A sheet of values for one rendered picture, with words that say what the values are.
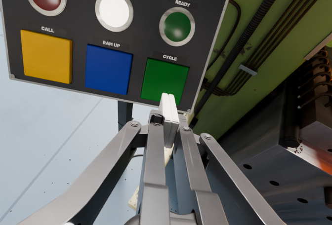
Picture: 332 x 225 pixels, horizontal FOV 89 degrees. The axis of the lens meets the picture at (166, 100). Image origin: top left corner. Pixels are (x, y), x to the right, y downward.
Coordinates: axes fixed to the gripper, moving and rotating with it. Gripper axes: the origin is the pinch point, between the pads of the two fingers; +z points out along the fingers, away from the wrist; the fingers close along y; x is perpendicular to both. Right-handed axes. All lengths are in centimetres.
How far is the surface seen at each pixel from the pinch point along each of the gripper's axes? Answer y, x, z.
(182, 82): 3.2, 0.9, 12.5
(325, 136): 39.5, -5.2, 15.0
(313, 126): 36.2, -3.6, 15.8
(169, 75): 0.6, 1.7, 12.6
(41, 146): -64, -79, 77
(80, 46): -14.9, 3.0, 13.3
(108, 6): -10.9, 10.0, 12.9
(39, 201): -50, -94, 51
